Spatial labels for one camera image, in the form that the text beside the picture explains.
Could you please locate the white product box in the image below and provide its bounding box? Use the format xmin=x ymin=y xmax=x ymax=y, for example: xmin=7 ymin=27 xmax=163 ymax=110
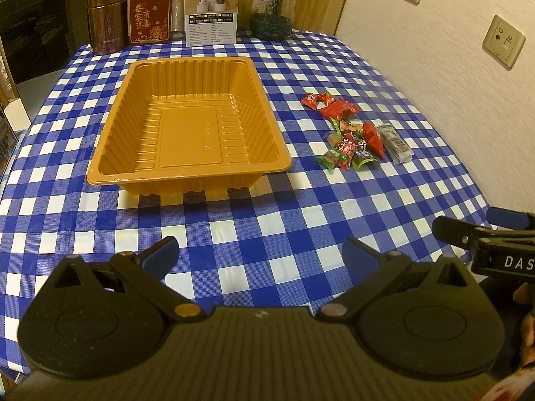
xmin=184 ymin=0 xmax=239 ymax=47

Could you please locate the right hand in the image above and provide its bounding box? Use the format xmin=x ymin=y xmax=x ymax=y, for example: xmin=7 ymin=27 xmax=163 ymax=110
xmin=513 ymin=282 xmax=535 ymax=367

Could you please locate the red triangular snack packet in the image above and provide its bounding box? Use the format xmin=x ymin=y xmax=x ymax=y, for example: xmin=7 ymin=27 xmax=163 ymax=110
xmin=362 ymin=122 xmax=386 ymax=159

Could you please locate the green black sausage packet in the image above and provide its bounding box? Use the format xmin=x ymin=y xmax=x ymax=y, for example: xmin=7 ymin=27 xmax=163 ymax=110
xmin=331 ymin=119 xmax=378 ymax=169

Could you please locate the red gift box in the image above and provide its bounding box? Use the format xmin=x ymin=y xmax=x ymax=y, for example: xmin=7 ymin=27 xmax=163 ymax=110
xmin=129 ymin=0 xmax=172 ymax=45

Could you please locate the small red candy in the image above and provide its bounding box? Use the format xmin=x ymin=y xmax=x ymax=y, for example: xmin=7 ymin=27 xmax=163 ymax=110
xmin=300 ymin=92 xmax=335 ymax=110

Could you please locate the blue white checkered tablecloth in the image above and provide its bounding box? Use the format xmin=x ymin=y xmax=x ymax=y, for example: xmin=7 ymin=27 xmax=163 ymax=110
xmin=1 ymin=31 xmax=488 ymax=372

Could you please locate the green glass jar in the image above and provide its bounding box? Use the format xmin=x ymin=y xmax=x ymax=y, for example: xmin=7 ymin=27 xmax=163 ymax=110
xmin=249 ymin=0 xmax=296 ymax=41

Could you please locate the clear grey snack packet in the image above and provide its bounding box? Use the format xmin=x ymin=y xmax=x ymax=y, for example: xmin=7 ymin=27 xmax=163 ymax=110
xmin=376 ymin=123 xmax=414 ymax=164

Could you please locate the single wall outlet plate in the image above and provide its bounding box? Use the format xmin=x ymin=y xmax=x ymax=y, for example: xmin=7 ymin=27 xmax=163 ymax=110
xmin=483 ymin=15 xmax=526 ymax=70

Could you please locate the brown cylindrical tin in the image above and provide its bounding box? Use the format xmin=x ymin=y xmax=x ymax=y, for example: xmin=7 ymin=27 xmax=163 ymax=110
xmin=87 ymin=0 xmax=129 ymax=55

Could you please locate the orange plastic tray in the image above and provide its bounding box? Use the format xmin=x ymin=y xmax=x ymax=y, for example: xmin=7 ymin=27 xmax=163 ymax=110
xmin=86 ymin=57 xmax=292 ymax=195

